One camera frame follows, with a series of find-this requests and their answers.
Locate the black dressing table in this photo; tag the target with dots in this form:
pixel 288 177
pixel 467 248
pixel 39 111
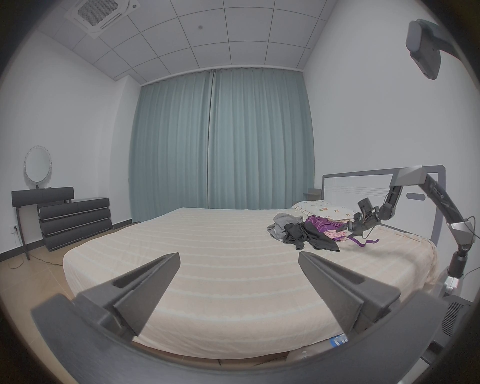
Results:
pixel 41 197

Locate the bed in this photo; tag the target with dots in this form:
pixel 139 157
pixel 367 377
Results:
pixel 225 255

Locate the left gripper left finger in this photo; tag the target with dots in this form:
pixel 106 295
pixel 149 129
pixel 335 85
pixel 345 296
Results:
pixel 123 303

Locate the black T-shirt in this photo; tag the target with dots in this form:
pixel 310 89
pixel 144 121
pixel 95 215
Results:
pixel 311 237

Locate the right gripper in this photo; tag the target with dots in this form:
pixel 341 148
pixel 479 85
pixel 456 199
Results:
pixel 363 224

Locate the grey garment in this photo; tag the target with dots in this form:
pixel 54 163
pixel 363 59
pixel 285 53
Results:
pixel 279 225

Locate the white ceiling air conditioner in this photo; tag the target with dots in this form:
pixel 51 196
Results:
pixel 101 15

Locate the blue-green curtain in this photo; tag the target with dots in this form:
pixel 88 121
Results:
pixel 172 150
pixel 262 142

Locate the white printed pillow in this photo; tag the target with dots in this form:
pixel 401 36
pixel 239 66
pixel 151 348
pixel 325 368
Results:
pixel 318 207

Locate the round white-framed mirror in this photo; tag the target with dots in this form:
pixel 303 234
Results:
pixel 37 165

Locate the pile of clothes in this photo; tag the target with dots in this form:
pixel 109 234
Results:
pixel 322 224

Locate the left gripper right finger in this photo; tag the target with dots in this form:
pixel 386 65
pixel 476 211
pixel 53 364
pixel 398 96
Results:
pixel 348 296

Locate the black chest of drawers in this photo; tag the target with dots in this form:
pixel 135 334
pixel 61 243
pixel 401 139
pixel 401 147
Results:
pixel 75 225

